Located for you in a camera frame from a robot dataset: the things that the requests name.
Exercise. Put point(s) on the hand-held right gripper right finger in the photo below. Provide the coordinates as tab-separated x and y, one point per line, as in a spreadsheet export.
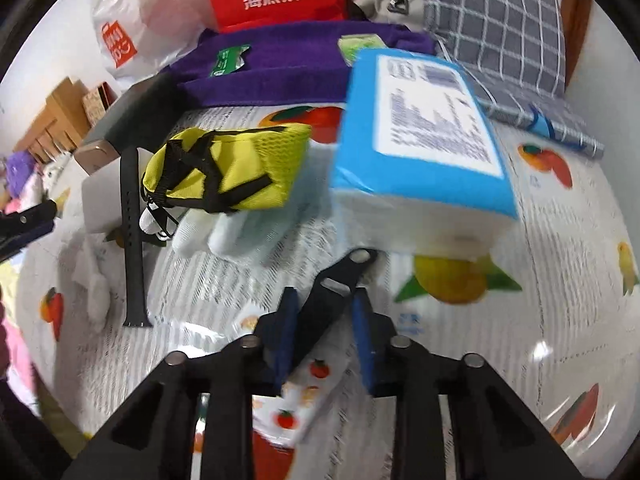
362	345

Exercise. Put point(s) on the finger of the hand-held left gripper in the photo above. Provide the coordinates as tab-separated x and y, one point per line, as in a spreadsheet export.
30	210
27	235

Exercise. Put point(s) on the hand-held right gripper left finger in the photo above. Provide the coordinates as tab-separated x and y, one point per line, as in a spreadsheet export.
286	335

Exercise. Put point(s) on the white sponge block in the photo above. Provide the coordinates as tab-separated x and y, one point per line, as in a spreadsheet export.
102	200

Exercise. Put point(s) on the white gloves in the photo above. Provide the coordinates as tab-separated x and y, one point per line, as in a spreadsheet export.
230	240

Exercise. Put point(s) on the yellow mesh pouch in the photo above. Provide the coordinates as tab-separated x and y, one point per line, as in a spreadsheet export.
250	160

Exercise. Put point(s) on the white plush toy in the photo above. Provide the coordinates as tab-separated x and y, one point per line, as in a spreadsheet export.
52	175

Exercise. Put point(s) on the purple plush toy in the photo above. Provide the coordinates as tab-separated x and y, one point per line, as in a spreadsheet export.
17	167

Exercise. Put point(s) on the small white cloth bundle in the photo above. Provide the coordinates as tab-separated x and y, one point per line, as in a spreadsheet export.
95	285

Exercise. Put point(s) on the wooden furniture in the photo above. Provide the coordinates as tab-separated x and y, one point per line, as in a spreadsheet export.
60	110

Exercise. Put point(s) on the pink cloth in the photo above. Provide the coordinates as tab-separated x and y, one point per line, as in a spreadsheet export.
20	360

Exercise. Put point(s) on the brown book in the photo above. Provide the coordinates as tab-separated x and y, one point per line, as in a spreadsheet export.
97	102

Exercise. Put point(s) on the blue tissue pack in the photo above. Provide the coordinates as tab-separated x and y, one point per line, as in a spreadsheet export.
425	180

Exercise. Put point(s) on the fruit printed tablecloth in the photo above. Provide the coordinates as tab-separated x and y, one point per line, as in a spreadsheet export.
550	260

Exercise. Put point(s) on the white plastic shopping bag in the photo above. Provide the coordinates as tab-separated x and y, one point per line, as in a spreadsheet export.
145	15

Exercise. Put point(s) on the green packet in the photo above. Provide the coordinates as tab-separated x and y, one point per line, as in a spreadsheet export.
360	46
227	60

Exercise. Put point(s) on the purple towel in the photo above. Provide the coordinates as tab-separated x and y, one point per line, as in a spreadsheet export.
290	70

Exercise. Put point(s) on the grey checked cushion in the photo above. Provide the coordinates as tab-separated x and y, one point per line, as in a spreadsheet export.
500	25

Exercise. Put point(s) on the wooden headboard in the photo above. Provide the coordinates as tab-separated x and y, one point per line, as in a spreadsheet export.
575	25

